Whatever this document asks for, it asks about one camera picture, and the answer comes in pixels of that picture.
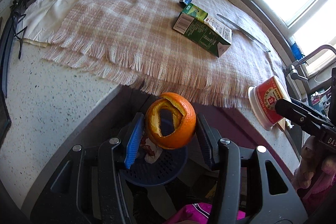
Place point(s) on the blue plastic waste basket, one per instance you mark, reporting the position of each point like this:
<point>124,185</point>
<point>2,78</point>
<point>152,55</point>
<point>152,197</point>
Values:
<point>157,168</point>

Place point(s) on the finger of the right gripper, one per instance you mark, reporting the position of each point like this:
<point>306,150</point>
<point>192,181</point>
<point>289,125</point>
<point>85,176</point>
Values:
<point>309,119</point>

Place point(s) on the green white milk carton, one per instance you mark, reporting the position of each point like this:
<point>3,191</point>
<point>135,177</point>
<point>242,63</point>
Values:
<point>204,30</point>

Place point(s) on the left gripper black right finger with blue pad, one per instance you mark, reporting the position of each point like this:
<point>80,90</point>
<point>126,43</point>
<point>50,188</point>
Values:
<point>271,197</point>

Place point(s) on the steel faucet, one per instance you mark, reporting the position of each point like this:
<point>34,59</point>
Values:
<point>292,68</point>

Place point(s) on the white plastic bag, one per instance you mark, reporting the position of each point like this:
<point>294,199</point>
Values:
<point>43,19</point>

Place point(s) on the squeezed toothpaste tube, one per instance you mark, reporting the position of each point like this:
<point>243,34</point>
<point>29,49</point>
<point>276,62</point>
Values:
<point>184,3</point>

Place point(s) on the hand in pink glove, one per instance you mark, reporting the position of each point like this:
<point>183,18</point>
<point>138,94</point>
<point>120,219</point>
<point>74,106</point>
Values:
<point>313,161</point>

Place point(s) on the orange peel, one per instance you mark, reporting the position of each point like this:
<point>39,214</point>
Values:
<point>183,121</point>

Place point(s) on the pink plaid cloth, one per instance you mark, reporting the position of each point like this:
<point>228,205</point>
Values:
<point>133,43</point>

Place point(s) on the red white yogurt cup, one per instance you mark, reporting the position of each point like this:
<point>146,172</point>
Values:
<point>263,99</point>

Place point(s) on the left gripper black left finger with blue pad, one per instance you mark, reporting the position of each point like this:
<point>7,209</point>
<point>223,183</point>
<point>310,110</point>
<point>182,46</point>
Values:
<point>86,186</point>

